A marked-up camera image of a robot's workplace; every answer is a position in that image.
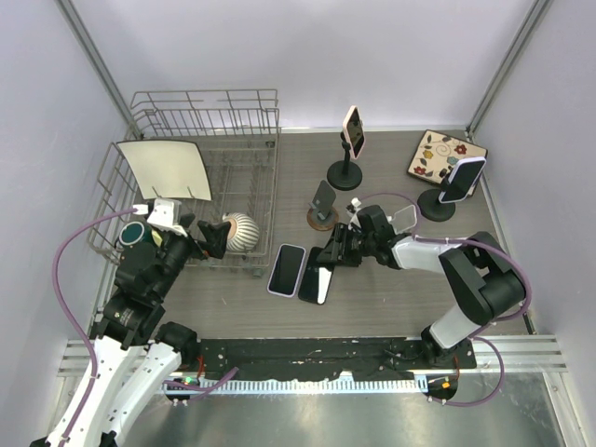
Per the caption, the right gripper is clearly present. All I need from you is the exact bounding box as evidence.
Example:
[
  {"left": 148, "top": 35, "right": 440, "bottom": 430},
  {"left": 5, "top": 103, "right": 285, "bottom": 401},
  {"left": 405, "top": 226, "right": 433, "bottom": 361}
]
[{"left": 318, "top": 223, "right": 376, "bottom": 267}]

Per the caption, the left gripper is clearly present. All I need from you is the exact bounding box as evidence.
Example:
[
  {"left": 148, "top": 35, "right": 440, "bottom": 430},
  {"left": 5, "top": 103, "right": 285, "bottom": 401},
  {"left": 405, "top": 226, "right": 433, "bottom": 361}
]
[{"left": 153, "top": 213, "right": 231, "bottom": 299}]

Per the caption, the black case phone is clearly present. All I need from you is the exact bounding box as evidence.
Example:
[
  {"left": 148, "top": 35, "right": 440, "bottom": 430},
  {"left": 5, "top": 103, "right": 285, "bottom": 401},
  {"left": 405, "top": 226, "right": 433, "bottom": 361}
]
[{"left": 298, "top": 247, "right": 334, "bottom": 305}]

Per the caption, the lavender case phone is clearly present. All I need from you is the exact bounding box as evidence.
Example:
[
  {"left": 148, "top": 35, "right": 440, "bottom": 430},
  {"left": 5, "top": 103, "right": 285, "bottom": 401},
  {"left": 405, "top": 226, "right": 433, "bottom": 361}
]
[{"left": 266, "top": 244, "right": 306, "bottom": 297}]

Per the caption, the black round phone stand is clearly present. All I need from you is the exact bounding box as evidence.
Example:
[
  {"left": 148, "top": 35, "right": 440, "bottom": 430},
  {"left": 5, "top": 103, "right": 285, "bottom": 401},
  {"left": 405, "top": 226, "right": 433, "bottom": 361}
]
[{"left": 416, "top": 169, "right": 456, "bottom": 223}]

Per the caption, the grey wire dish rack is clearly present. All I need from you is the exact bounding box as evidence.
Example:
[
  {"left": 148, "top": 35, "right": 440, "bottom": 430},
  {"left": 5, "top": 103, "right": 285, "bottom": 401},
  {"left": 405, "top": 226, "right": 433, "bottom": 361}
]
[{"left": 86, "top": 88, "right": 281, "bottom": 280}]

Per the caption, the purple case phone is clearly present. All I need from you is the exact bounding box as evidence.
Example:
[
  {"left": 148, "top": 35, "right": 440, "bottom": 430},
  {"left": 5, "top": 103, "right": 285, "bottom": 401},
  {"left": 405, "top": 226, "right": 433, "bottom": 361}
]
[{"left": 439, "top": 156, "right": 486, "bottom": 204}]

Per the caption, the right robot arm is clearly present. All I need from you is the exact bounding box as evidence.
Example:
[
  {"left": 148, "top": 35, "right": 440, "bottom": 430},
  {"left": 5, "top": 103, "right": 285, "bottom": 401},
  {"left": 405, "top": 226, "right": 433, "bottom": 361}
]
[{"left": 318, "top": 205, "right": 532, "bottom": 368}]

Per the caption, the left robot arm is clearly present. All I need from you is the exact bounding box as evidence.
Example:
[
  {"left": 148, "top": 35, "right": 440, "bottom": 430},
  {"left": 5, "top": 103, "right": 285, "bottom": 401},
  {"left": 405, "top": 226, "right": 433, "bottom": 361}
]
[{"left": 33, "top": 214, "right": 232, "bottom": 446}]

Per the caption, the wooden base phone stand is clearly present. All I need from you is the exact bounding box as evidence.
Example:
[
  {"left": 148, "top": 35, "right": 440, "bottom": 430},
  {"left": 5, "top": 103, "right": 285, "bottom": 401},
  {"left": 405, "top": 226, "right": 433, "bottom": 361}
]
[{"left": 306, "top": 180, "right": 339, "bottom": 231}]

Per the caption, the black tall phone stand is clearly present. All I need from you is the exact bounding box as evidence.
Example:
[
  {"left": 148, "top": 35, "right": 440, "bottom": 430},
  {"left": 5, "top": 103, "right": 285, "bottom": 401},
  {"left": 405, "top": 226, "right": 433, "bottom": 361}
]
[{"left": 327, "top": 133, "right": 362, "bottom": 191}]

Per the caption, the white folding phone stand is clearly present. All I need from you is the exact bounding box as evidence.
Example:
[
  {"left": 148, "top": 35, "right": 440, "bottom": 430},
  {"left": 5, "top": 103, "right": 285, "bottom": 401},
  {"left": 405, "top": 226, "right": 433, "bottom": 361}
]
[{"left": 390, "top": 205, "right": 417, "bottom": 234}]

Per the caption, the pink case phone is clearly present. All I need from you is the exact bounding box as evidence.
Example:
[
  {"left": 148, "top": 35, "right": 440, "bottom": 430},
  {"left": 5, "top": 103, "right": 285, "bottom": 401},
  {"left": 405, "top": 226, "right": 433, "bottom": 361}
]
[{"left": 343, "top": 105, "right": 365, "bottom": 159}]

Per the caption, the striped round mug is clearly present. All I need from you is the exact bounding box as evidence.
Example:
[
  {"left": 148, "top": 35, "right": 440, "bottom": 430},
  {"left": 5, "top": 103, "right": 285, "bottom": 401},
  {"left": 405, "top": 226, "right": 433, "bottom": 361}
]
[{"left": 222, "top": 212, "right": 261, "bottom": 252}]

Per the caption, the yellow faceted cup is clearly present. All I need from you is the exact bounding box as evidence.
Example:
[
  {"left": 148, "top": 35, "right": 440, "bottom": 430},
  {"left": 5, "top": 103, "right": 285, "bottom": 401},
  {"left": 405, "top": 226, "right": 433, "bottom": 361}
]
[{"left": 151, "top": 230, "right": 163, "bottom": 247}]

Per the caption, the white square plate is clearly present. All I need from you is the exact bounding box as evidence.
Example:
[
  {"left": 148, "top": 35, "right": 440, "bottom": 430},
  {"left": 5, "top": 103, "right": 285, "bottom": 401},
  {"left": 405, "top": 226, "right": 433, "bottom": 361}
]
[{"left": 116, "top": 140, "right": 212, "bottom": 201}]

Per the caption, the dark green mug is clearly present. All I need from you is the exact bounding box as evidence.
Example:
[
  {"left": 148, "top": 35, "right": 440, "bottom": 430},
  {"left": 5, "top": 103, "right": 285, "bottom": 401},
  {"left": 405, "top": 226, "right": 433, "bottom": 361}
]
[{"left": 115, "top": 221, "right": 156, "bottom": 249}]

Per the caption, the floral square coaster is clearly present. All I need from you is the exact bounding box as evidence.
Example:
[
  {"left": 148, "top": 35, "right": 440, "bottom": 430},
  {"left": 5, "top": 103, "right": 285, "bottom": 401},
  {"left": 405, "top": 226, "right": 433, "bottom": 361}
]
[{"left": 407, "top": 130, "right": 488, "bottom": 185}]

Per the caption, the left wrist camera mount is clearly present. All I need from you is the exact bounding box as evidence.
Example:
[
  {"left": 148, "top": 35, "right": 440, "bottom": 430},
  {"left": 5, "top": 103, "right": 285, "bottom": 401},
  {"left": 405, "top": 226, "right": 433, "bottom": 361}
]
[{"left": 132, "top": 197, "right": 188, "bottom": 237}]

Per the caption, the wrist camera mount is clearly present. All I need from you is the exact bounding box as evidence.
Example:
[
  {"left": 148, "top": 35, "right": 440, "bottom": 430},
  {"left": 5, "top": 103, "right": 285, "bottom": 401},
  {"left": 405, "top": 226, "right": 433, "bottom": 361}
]
[
  {"left": 132, "top": 197, "right": 188, "bottom": 237},
  {"left": 345, "top": 197, "right": 361, "bottom": 219}
]

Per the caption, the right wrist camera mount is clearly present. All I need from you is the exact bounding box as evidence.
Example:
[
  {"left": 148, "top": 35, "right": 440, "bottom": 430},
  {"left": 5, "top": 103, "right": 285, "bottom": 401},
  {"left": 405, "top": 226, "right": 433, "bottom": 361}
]
[{"left": 345, "top": 197, "right": 361, "bottom": 219}]

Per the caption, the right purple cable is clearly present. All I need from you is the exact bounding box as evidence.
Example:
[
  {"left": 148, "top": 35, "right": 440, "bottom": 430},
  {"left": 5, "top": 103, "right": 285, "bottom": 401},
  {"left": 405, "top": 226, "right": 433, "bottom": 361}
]
[{"left": 358, "top": 191, "right": 533, "bottom": 409}]

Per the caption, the purple cable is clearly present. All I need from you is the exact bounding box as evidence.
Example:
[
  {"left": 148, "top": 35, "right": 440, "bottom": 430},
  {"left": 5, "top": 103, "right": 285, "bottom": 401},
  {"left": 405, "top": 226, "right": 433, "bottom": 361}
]
[
  {"left": 358, "top": 191, "right": 533, "bottom": 409},
  {"left": 51, "top": 208, "right": 141, "bottom": 443}
]

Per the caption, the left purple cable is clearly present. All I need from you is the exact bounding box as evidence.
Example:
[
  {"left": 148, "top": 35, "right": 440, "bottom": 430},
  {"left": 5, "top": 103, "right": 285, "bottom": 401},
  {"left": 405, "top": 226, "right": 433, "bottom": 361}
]
[{"left": 51, "top": 208, "right": 141, "bottom": 443}]

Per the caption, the black mounting base plate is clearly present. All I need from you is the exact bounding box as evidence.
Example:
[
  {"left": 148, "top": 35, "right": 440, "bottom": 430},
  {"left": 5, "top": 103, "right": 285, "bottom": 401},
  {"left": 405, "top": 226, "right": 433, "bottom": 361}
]
[{"left": 195, "top": 337, "right": 477, "bottom": 382}]

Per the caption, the white cable duct strip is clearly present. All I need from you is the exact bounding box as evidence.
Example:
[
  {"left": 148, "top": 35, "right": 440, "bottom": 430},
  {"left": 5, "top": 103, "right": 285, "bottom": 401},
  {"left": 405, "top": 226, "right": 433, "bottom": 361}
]
[{"left": 160, "top": 374, "right": 429, "bottom": 396}]

